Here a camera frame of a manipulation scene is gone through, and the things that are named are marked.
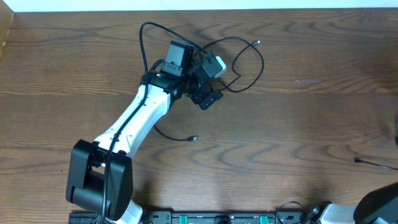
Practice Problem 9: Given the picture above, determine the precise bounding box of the black usb cable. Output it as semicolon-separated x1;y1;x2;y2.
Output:
152;36;265;142
353;157;398;171

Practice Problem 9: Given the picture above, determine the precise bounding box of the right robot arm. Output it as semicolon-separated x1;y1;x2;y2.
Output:
303;183;397;224

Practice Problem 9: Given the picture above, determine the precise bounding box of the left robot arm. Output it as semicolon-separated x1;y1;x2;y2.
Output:
66;40;227;223

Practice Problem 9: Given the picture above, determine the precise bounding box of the left camera cable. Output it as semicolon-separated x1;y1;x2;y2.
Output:
99;21;208;224

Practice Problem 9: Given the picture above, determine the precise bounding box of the camera cable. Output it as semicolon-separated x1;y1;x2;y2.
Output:
276;200;310;224
99;21;208;224

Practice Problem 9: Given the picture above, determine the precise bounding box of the right camera cable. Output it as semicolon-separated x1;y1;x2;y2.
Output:
276;200;310;224

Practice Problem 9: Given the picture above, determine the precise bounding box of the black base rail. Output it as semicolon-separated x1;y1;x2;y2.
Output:
68;210;312;224

